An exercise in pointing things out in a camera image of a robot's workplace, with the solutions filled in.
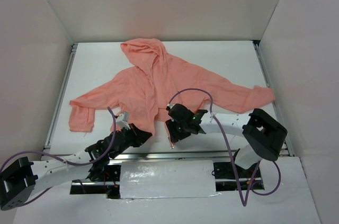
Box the salmon pink hooded jacket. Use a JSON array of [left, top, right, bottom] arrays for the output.
[[68, 38, 275, 149]]

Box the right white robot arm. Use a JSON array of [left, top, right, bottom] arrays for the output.
[[166, 104, 288, 177]]

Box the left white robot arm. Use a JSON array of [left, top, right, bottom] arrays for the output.
[[1, 124, 152, 211]]

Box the white foil-edged panel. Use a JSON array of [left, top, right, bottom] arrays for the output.
[[120, 160, 217, 199]]

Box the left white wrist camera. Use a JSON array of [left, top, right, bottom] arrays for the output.
[[116, 111, 130, 129]]

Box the aluminium table frame rail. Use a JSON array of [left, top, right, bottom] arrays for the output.
[[43, 39, 295, 162]]

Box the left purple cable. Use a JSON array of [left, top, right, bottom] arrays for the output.
[[0, 106, 119, 206]]

